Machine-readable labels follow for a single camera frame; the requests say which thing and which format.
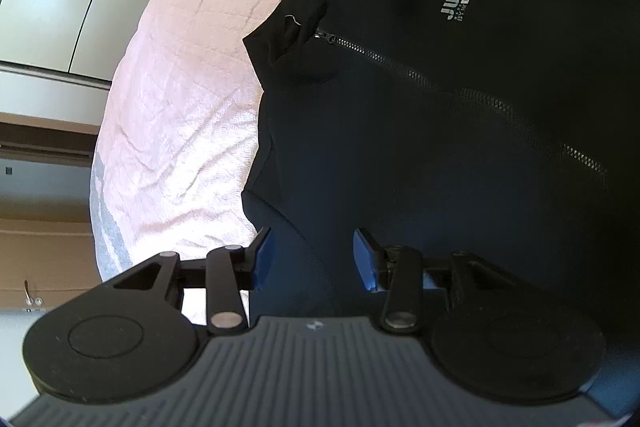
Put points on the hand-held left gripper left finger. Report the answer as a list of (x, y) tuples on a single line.
[(262, 262)]

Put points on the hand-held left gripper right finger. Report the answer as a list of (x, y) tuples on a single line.
[(364, 264)]

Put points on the black zip jacket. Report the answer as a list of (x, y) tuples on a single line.
[(450, 132)]

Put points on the wooden door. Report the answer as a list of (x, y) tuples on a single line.
[(50, 257)]

